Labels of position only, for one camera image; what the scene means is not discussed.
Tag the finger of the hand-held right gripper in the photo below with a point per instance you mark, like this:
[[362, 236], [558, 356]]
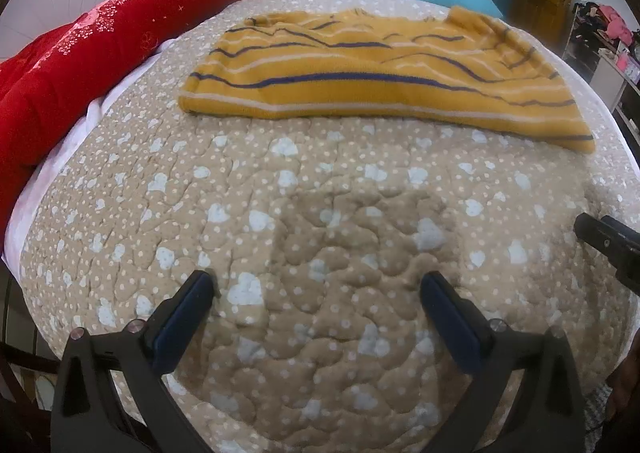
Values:
[[590, 230]]

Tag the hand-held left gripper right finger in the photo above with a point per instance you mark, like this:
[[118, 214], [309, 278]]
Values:
[[452, 328]]

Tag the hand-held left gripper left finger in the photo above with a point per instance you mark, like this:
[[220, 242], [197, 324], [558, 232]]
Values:
[[180, 328]]

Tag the yellow striped knit sweater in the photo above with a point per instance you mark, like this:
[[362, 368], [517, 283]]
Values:
[[350, 83]]

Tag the beige dotted bedspread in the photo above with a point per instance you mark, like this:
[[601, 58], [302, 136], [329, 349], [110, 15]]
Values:
[[350, 233]]

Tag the white shelf cabinet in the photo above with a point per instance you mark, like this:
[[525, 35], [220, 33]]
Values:
[[612, 88]]

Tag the dark wooden chair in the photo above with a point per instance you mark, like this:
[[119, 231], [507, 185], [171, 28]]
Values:
[[20, 383]]

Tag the cluttered storage rack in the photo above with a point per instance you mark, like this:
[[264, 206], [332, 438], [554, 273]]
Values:
[[585, 43]]

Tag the pink cloth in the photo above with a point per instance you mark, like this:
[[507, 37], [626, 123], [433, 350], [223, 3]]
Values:
[[616, 23]]

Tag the red embroidered quilt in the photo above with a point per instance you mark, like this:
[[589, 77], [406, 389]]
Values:
[[100, 48]]

